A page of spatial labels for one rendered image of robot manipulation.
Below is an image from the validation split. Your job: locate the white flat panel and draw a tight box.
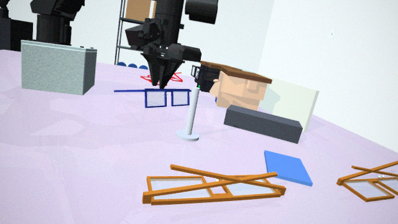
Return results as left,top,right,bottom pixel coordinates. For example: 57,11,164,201
232,66,320,132

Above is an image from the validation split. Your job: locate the blue flat square plate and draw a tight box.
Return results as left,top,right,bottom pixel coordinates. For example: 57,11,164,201
264,150,313,186

